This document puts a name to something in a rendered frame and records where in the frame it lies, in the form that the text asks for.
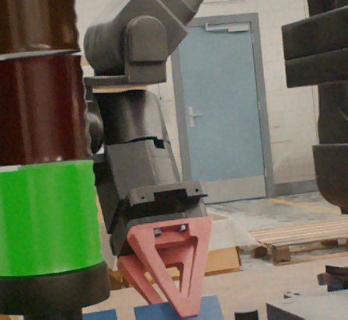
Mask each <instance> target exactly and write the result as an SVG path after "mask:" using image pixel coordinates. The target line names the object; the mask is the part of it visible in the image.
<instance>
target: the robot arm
mask: <svg viewBox="0 0 348 320"><path fill-rule="evenodd" d="M203 2H204V0H111V2H110V3H109V4H108V5H107V6H106V7H105V9H104V10H103V11H101V13H100V14H99V15H98V16H97V17H96V18H95V20H94V21H93V22H92V23H91V24H90V26H89V27H88V29H87V30H86V32H85V36H84V40H83V49H84V54H85V58H86V60H87V62H88V63H89V65H90V66H91V68H92V69H93V70H94V76H86V77H84V80H83V82H84V84H85V87H86V93H85V99H86V102H87V104H88V110H87V117H88V119H89V134H90V137H91V139H92V140H91V146H90V148H91V150H92V154H93V156H89V157H85V158H74V159H68V160H61V161H55V162H66V161H78V160H94V161H93V167H92V169H93V172H94V174H95V177H96V179H95V185H94V186H95V187H96V192H97V194H98V198H99V203H100V206H101V211H102V214H103V220H104V223H105V226H106V232H107V234H111V236H110V240H109V243H110V248H111V252H112V255H113V256H117V269H118V271H119V272H120V274H121V275H122V276H123V277H124V278H125V279H126V280H127V281H128V282H129V283H130V285H131V286H132V287H133V288H134V289H135V290H137V291H138V292H139V293H140V295H141V296H142V297H143V298H144V299H145V300H146V301H147V302H148V303H149V304H157V303H163V302H164V301H163V300H162V298H161V297H160V295H159V294H158V291H157V290H156V289H155V288H154V287H153V285H152V284H151V282H150V281H149V280H148V278H147V277H146V276H145V273H147V272H149V273H150V274H151V276H152V278H153V279H154V281H155V282H156V283H157V285H158V287H159V288H160V289H161V291H162V293H163V294H164V296H165V298H166V299H167V301H168V302H169V303H170V304H171V306H172V308H173V309H174V311H175V312H176V314H177V315H178V316H179V317H180V318H181V319H185V318H193V317H197V316H198V315H199V312H200V302H201V296H202V290H203V284H204V274H205V269H206V264H207V256H208V251H209V246H210V242H211V232H212V228H213V220H212V217H210V216H208V214H207V209H206V207H205V203H204V199H203V197H208V196H209V194H208V192H207V187H206V184H205V182H204V181H203V180H195V181H189V182H183V183H182V182H181V179H180V176H179V170H178V167H177V164H176V160H175V156H174V154H173V150H172V146H171V143H170V140H169V135H168V132H167V129H166V126H165V121H164V118H163V115H162V111H161V107H160V104H159V101H158V97H157V96H156V94H155V93H153V92H152V91H149V90H146V89H132V88H137V87H142V86H147V85H155V84H160V83H164V82H167V71H166V62H167V61H168V60H167V59H168V58H169V56H170V55H171V54H172V52H173V51H174V50H175V49H176V47H177V46H178V45H179V44H180V42H181V41H182V40H183V39H184V37H185V36H186V35H187V34H188V32H189V30H188V29H187V28H186V26H187V25H188V24H189V23H191V21H192V20H193V19H194V17H195V16H196V15H197V13H198V12H199V10H200V6H201V5H202V3H203ZM307 3H308V14H309V17H312V16H315V15H317V14H320V13H323V12H328V11H331V10H333V9H336V0H307ZM317 87H318V121H317V131H318V144H313V145H312V153H313V159H314V166H315V178H316V184H317V187H318V191H319V192H320V194H321V195H322V197H323V198H324V199H325V200H326V201H327V202H328V203H330V204H332V205H334V206H337V207H339V209H341V213H342V214H348V83H340V84H331V85H317ZM93 89H129V90H125V91H122V92H93ZM102 146H103V149H104V152H103V153H98V152H99V151H100V149H101V147H102ZM96 153H97V154H96ZM42 163H50V162H41V163H34V164H42ZM34 164H26V165H34ZM172 267H176V268H177V270H178V271H179V289H178V288H177V287H176V285H175V284H174V282H173V281H172V278H171V276H170V275H169V273H168V271H167V268H172Z"/></svg>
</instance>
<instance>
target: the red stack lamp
mask: <svg viewBox="0 0 348 320"><path fill-rule="evenodd" d="M82 57H83V56H82V55H52V56H40V57H22V58H15V59H8V60H0V167H1V166H10V165H26V164H34V163H41V162H55V161H61V160H68V159H74V158H85V157H89V156H93V154H92V150H91V148H90V146H91V140H92V139H91V137H90V134H89V119H88V117H87V110H88V104H87V102H86V99H85V93H86V87H85V84H84V82H83V80H84V74H85V72H84V70H83V67H82Z"/></svg>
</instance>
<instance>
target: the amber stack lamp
mask: <svg viewBox="0 0 348 320"><path fill-rule="evenodd" d="M75 6H76V0H0V60H8V59H15V58H22V57H40V56H52V55H72V54H77V53H81V52H82V48H81V45H80V43H78V42H79V41H80V39H79V36H81V34H80V33H79V31H78V27H77V23H78V16H77V13H76V11H75Z"/></svg>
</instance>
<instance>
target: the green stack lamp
mask: <svg viewBox="0 0 348 320"><path fill-rule="evenodd" d="M93 161H94V160H78V161H66V162H50V163H42V164H34V165H21V166H13V167H7V168H1V169H0V276H27V275H37V274H45V273H57V272H63V271H68V270H76V269H81V268H84V267H87V266H92V265H96V264H97V263H101V262H102V261H103V260H104V258H103V254H102V252H101V250H102V244H103V243H102V240H101V238H100V236H99V232H100V223H99V220H98V214H99V208H98V206H97V203H96V197H97V192H96V188H95V186H94V185H95V179H96V177H95V174H94V172H93V169H92V167H93Z"/></svg>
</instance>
